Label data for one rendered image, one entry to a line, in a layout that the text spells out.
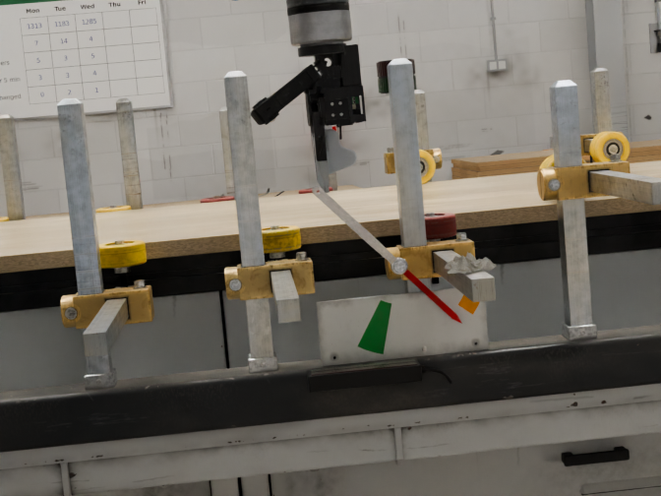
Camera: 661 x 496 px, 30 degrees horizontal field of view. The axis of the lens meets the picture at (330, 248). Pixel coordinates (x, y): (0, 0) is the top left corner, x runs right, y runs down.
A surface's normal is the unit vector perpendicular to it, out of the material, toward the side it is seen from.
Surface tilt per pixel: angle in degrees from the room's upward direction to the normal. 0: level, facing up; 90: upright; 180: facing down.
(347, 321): 90
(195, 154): 90
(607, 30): 90
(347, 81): 90
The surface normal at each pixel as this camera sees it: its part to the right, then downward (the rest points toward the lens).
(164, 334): 0.07, 0.11
